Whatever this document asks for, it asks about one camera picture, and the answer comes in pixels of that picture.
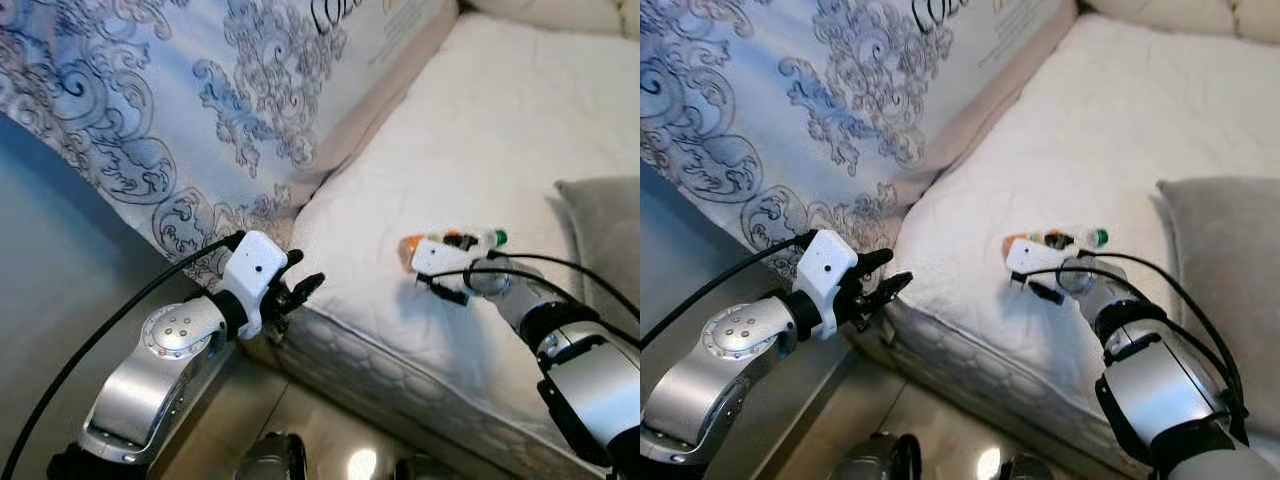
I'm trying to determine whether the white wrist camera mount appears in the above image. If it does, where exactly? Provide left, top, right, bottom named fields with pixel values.
left=222, top=231, right=291, bottom=339
left=795, top=229, right=859, bottom=339
left=1005, top=238, right=1083, bottom=283
left=410, top=237, right=491, bottom=283

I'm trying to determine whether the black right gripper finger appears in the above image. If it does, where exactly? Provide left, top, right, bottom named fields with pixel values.
left=1012, top=274, right=1066, bottom=305
left=418, top=273, right=469, bottom=305

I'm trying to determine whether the grey pillow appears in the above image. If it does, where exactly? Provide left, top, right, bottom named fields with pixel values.
left=555, top=178, right=641, bottom=323
left=1158, top=178, right=1280, bottom=347

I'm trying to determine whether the white quilted mattress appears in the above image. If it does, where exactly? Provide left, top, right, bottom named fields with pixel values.
left=878, top=12, right=1280, bottom=480
left=262, top=12, right=641, bottom=480

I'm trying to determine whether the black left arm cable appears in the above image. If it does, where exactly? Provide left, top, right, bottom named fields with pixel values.
left=640, top=232, right=819, bottom=349
left=0, top=232, right=246, bottom=480

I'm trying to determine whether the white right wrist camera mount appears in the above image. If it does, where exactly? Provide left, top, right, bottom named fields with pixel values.
left=1005, top=238, right=1083, bottom=283
left=410, top=237, right=491, bottom=283

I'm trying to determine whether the blue grey floral mattress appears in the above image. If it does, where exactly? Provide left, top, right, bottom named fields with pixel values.
left=640, top=0, right=1079, bottom=289
left=0, top=0, right=461, bottom=293

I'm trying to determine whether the beige bolster cushion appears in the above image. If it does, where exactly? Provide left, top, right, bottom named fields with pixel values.
left=465, top=0, right=641, bottom=39
left=1080, top=0, right=1280, bottom=46

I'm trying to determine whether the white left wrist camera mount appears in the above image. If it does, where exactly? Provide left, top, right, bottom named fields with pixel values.
left=222, top=231, right=291, bottom=339
left=795, top=229, right=859, bottom=339

